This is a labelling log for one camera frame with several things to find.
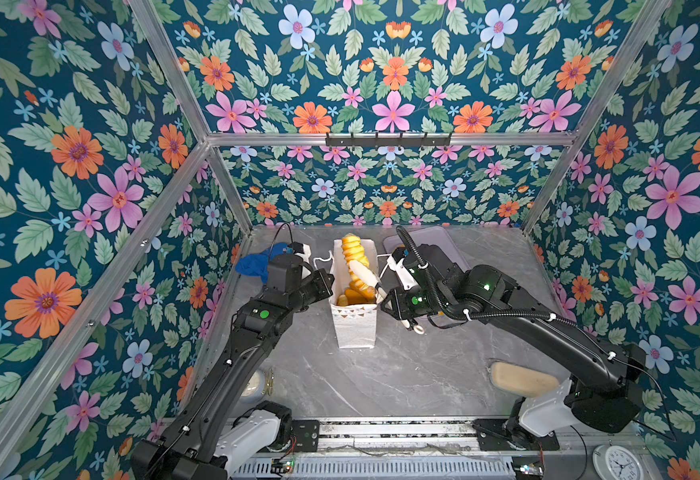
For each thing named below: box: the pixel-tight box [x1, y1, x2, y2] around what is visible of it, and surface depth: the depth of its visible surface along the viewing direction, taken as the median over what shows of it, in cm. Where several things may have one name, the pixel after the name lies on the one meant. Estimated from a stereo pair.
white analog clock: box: [592, 445, 644, 480], surface depth 68 cm
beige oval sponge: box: [491, 362, 559, 398], surface depth 81 cm
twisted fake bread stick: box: [342, 233, 377, 291], surface depth 72 cm
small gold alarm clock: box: [240, 368, 275, 404], surface depth 80 cm
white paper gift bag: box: [330, 239, 379, 349], surface depth 75 cm
